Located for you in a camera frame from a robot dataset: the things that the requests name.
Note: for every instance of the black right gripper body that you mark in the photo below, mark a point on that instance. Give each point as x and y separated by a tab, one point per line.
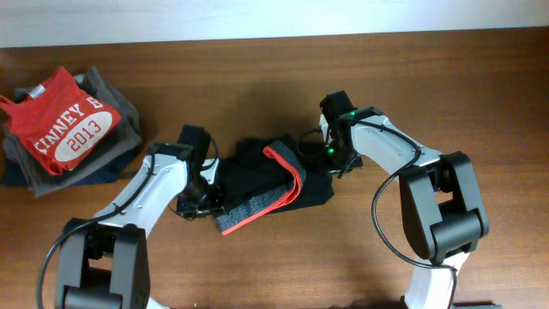
340	159

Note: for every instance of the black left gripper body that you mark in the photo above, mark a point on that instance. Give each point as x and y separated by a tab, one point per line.
201	196

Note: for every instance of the black leggings with red waistband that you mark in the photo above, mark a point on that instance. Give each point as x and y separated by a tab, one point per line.
267	176

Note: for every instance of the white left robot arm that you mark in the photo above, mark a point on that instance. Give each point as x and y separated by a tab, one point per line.
103	261

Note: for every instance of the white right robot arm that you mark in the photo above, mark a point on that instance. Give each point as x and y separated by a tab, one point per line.
443	214

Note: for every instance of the dark blue folded garment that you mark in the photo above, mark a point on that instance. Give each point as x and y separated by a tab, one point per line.
112	171

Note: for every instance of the gray folded garment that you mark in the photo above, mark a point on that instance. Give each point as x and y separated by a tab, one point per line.
124	136

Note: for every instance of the red printed t-shirt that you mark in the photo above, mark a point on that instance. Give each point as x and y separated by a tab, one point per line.
59	124

